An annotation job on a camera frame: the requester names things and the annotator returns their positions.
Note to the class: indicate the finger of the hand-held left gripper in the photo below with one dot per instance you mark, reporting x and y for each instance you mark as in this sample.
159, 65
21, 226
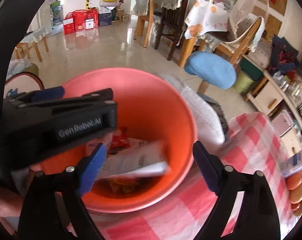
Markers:
48, 95
13, 25

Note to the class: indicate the orange print cloth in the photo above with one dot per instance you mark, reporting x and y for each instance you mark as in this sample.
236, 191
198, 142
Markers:
206, 17

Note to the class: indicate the light wooden chair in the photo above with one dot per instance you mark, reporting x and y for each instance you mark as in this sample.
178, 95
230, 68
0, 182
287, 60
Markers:
144, 12
243, 42

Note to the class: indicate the red gift box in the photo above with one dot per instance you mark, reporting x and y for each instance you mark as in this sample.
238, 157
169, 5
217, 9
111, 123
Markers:
84, 21

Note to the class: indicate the silver white pouch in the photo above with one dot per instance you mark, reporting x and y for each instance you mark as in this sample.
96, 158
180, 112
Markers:
138, 160

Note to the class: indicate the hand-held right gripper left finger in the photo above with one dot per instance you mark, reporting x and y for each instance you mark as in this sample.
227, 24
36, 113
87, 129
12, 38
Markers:
91, 172

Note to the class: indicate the red apple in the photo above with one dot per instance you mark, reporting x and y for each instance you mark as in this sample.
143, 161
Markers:
294, 181

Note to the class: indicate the red checkered tablecloth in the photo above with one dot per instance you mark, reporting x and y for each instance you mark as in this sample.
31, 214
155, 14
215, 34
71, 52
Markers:
241, 160

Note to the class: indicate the person's left forearm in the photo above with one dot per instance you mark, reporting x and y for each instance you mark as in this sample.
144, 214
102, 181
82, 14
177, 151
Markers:
5, 205

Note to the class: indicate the pink plastic bucket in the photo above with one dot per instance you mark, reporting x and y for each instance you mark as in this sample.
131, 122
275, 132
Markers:
151, 110

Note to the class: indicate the dark blue flower bouquet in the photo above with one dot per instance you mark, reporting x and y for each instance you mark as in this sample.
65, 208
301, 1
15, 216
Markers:
284, 55

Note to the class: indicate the orange tangerine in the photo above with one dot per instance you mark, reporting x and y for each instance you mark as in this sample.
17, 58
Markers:
294, 206

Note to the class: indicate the blue cushioned chair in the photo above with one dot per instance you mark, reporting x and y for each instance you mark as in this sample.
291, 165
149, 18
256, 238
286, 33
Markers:
211, 71

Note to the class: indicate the dark wooden chair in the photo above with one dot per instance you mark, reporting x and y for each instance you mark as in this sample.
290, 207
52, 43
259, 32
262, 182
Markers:
171, 17

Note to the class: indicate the red snack packet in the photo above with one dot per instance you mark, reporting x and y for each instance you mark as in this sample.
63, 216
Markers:
118, 142

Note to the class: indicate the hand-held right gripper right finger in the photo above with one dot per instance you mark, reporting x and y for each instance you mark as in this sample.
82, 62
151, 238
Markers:
207, 170

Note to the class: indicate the cream television cabinet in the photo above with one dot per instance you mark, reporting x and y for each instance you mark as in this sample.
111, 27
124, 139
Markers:
278, 105

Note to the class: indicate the white plastic bottle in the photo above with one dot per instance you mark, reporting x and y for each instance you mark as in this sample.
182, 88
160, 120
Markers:
293, 166

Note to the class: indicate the green waste bin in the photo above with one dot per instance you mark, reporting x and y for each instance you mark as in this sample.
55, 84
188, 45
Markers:
244, 82

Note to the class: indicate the white cushioned stool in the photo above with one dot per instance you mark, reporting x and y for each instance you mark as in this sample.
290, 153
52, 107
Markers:
206, 115

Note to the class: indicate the blue gift box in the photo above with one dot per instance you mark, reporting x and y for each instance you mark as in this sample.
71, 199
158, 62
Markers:
105, 18

